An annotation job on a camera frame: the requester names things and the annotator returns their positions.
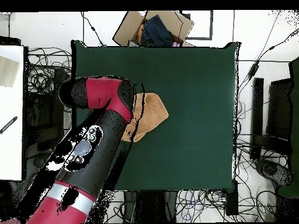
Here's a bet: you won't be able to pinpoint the black metal frame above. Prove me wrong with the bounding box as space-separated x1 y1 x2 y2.
249 77 294 160

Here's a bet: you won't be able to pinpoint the tan terry towel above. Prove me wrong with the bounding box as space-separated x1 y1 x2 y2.
121 92 169 143

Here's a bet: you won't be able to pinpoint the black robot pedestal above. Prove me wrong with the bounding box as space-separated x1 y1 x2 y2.
123 190 178 223

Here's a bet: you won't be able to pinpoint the brown cardboard box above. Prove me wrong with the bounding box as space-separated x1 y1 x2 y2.
112 10 194 47

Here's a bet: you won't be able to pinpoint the dark green fabric sheet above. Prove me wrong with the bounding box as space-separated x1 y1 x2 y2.
277 57 299 199

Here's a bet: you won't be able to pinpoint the white desk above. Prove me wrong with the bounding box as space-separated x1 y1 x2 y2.
0 44 25 181

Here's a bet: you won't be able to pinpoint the dark blue jeans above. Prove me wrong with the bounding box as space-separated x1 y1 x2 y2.
140 14 173 47

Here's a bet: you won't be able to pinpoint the black metal stand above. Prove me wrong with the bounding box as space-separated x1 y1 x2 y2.
23 66 67 152

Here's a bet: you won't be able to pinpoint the black cable with inline plug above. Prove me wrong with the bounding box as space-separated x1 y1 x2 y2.
80 11 107 47

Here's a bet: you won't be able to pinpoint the orange cloth item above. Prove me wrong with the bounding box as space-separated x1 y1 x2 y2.
136 24 145 44

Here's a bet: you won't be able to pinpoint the beige cardboard piece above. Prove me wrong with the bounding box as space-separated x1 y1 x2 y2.
0 55 20 88

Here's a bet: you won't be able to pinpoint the dark green table cloth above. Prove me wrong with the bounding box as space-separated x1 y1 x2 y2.
70 40 241 192

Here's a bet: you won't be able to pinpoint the black cable with adapter block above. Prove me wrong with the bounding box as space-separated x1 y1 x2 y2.
237 27 299 99

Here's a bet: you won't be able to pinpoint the black ribbed strap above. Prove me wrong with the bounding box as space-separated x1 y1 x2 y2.
0 115 19 135

